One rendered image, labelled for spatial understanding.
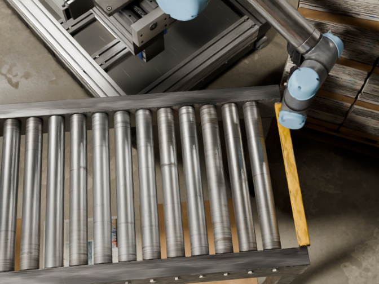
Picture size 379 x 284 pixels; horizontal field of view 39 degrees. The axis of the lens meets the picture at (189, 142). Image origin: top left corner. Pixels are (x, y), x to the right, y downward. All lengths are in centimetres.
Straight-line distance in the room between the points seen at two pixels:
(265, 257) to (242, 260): 6
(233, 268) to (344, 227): 103
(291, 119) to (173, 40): 108
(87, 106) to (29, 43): 122
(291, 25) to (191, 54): 101
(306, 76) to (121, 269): 69
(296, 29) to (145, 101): 49
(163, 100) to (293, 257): 59
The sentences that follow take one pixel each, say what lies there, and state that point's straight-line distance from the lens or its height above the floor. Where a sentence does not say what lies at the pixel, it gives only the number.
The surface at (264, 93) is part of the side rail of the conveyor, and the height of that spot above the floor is 80.
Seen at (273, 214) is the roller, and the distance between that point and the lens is 150.
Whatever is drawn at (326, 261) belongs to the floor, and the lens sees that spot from 234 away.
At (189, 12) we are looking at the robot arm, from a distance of 137.
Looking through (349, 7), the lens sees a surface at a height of 91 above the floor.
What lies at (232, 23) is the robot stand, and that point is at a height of 21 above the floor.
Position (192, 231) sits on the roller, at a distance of 147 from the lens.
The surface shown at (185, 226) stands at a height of 0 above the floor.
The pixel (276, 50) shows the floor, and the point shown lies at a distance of 272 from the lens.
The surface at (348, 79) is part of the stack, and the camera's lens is 205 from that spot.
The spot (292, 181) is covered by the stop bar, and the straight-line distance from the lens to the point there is 152.
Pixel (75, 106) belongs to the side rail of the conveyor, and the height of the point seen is 80.
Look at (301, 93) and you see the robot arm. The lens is 142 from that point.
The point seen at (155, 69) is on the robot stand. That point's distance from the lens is 238.
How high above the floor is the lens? 222
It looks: 65 degrees down
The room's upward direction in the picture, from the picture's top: 1 degrees clockwise
